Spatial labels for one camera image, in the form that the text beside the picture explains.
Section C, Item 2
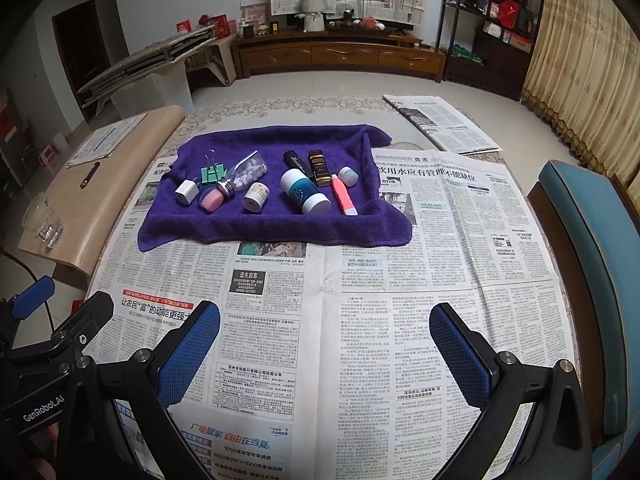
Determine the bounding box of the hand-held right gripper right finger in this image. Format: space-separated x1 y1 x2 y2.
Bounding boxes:
429 301 593 480

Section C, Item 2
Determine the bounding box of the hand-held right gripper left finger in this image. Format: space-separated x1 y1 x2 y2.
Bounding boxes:
52 300 222 480

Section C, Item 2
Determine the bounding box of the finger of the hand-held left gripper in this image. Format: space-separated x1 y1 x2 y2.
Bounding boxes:
50 291 115 361
0 280 57 321

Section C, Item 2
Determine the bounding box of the white charger plug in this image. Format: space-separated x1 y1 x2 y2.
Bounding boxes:
174 178 200 207

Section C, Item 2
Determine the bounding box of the pink jar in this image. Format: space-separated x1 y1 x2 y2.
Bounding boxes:
199 187 224 212

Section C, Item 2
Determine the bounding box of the white pill bottle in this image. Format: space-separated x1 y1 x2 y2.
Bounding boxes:
242 182 271 212

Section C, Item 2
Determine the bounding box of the teal binder clip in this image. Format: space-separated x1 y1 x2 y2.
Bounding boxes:
200 149 230 184

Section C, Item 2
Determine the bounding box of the clear plastic bottle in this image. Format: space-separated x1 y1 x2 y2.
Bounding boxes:
227 150 268 192

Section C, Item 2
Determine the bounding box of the pink white tube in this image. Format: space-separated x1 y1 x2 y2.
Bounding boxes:
330 174 358 217

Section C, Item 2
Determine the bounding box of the white teal bottle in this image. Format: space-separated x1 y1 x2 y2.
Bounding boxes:
279 169 332 213

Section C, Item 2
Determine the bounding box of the black tube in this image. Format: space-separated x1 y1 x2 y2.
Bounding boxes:
282 150 312 181

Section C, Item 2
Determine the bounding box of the brown patterned tube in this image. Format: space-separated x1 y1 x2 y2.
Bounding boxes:
307 149 332 182

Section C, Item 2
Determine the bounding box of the person's left hand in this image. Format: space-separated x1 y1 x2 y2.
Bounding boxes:
20 422 63 480

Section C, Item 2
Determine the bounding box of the clear glass cup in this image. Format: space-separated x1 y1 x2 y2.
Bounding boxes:
21 192 65 250

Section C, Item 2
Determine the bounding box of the newspaper with street photo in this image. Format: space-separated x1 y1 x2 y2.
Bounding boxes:
90 157 241 291

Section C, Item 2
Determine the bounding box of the large newspaper with red headline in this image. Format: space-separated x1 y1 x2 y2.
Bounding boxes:
87 240 581 480

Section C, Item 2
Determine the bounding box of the newspaper with bold headline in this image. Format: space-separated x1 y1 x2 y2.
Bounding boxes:
372 149 558 293

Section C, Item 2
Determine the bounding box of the purple towel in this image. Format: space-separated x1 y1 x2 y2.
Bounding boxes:
137 124 413 253

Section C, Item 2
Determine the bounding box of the blue chair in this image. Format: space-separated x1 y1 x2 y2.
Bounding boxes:
525 160 640 461

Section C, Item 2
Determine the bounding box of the white paper sheet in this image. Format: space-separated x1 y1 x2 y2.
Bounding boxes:
67 112 148 168

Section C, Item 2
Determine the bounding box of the white storage box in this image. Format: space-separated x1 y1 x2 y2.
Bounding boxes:
110 62 193 116

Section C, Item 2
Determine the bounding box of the newspaper on floor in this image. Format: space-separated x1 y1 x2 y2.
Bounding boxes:
382 94 502 156

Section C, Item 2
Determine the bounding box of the stack of folded tables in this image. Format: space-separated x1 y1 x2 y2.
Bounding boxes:
77 26 217 108

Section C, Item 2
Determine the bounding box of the dark wooden shelf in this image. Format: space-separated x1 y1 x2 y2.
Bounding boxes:
440 0 548 101

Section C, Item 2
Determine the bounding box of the green box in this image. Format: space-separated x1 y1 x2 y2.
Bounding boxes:
452 45 486 65

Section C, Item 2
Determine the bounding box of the beige curtain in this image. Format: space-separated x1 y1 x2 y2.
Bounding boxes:
520 0 640 191

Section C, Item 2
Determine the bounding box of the red gift box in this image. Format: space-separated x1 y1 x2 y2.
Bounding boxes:
175 14 236 38

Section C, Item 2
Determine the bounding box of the wooden TV cabinet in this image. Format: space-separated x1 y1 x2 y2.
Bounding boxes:
232 30 447 82

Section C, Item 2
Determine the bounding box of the white bouquet basket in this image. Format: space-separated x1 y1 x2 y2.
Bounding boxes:
299 0 328 33

